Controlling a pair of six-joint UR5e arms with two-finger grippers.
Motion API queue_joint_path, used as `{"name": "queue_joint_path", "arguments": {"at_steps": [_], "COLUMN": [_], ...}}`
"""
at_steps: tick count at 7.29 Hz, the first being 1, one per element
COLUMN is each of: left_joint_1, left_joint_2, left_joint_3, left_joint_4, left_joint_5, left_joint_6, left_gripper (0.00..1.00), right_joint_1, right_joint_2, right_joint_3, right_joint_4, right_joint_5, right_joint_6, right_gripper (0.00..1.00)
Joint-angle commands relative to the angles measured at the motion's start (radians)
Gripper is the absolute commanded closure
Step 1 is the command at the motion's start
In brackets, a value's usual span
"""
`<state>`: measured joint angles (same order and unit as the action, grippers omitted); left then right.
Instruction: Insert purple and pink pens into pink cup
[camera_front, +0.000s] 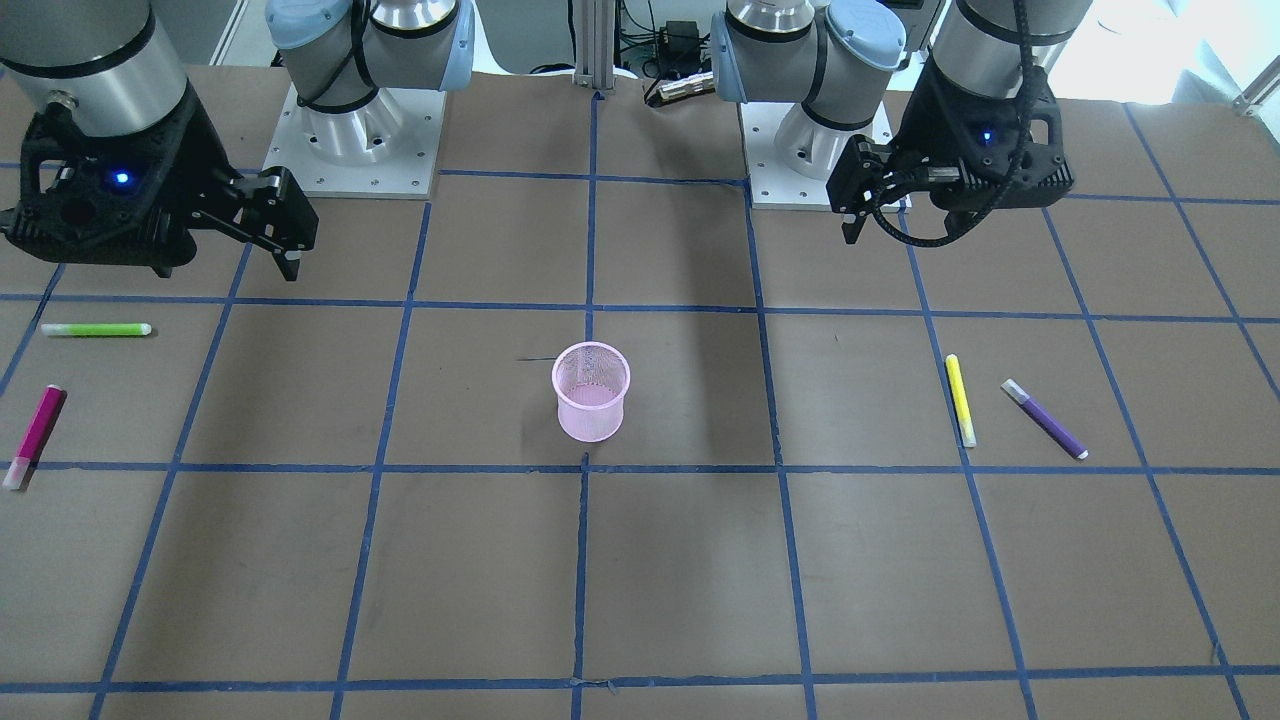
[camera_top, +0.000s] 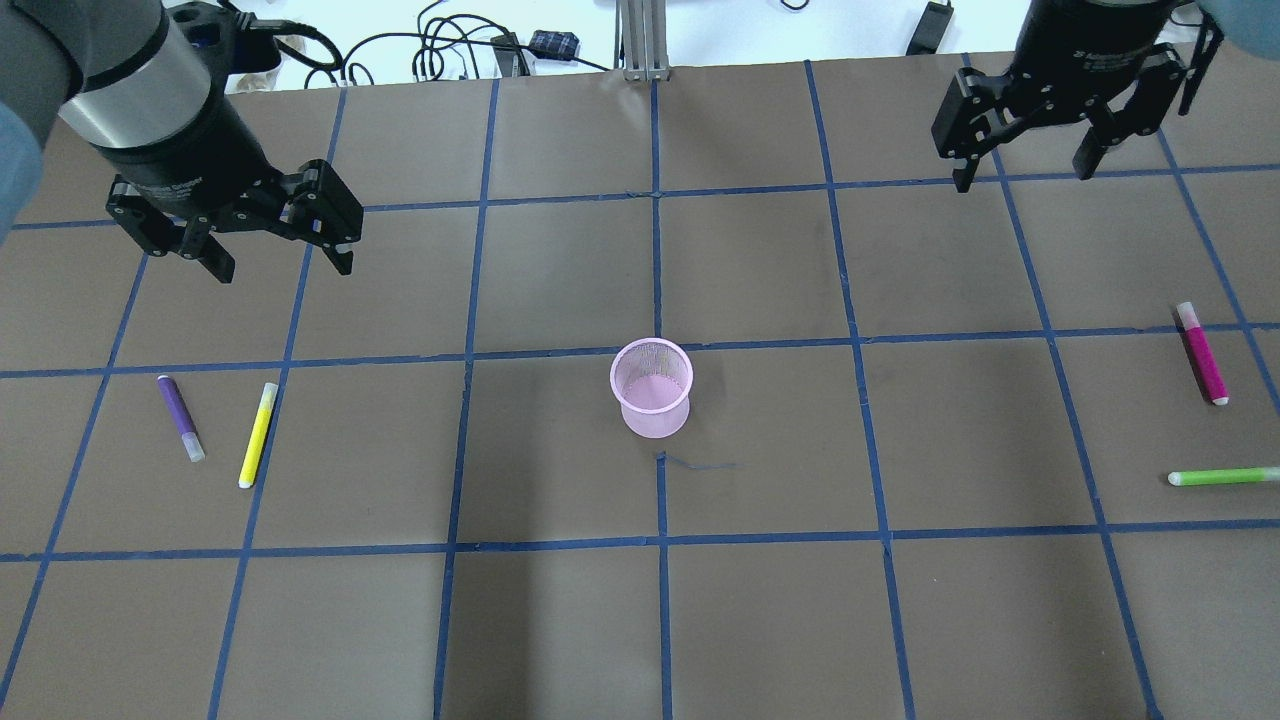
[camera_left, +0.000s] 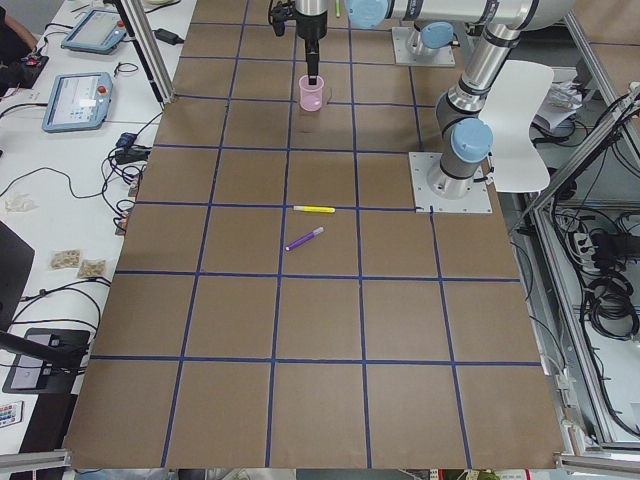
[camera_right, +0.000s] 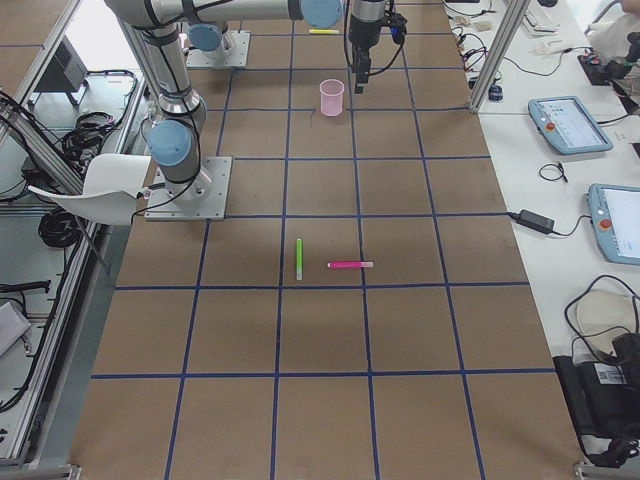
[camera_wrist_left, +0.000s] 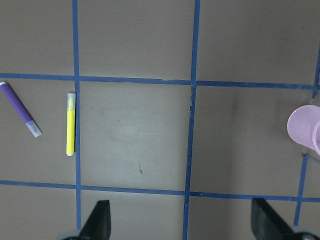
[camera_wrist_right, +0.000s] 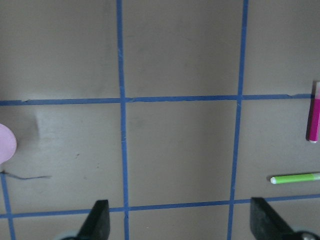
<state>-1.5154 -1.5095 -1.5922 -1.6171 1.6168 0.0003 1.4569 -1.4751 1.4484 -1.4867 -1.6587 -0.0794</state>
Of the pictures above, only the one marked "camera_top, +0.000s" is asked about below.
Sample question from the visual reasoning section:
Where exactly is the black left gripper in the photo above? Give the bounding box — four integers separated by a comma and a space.
99, 95, 364, 284

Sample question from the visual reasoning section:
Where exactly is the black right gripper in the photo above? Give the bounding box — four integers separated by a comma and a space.
931, 1, 1222, 193

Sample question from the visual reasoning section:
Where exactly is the purple marker pen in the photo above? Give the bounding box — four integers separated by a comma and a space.
156, 375, 206, 462

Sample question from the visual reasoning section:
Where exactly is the pink marker pen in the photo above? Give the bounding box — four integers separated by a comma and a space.
1174, 301, 1230, 407

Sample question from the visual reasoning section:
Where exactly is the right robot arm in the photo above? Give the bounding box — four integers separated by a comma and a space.
931, 1, 1279, 193

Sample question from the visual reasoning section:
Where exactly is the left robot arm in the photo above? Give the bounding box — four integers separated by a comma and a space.
3, 1, 364, 283

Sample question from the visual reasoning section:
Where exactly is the pink mesh cup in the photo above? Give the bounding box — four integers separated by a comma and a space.
608, 337, 694, 439

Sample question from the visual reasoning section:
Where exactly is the black power adapter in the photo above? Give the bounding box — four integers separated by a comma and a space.
905, 1, 954, 56

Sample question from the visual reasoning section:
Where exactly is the yellow marker pen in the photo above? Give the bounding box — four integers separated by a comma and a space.
237, 382, 279, 489

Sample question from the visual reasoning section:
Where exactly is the green marker pen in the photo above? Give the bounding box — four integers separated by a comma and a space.
1167, 466, 1279, 487

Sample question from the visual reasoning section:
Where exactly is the aluminium frame post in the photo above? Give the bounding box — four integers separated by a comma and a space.
614, 0, 671, 82

